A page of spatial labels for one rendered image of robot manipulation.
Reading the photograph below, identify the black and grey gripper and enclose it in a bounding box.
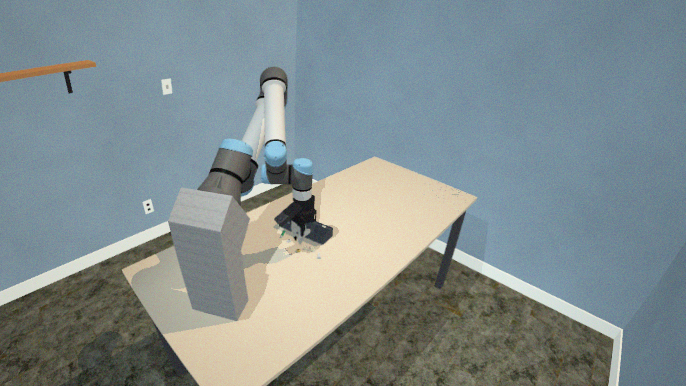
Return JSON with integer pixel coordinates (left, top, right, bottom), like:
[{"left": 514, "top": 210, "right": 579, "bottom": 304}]
[{"left": 290, "top": 195, "right": 317, "bottom": 245}]

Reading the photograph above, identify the dark grey rack of bins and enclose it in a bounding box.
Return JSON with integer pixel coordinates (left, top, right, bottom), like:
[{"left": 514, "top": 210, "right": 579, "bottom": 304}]
[{"left": 282, "top": 221, "right": 333, "bottom": 245}]

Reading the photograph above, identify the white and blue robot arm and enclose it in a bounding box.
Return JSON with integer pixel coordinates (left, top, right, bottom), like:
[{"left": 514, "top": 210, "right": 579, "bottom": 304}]
[{"left": 197, "top": 67, "right": 313, "bottom": 206}]

